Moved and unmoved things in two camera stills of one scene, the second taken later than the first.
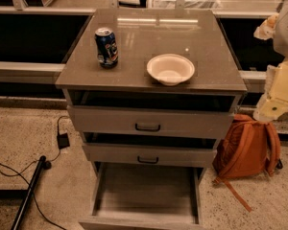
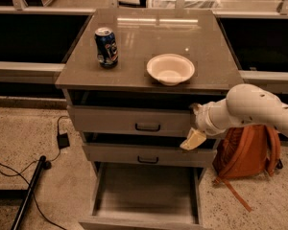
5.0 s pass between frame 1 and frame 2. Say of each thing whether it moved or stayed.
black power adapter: stayed
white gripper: moved
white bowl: stayed
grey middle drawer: stayed
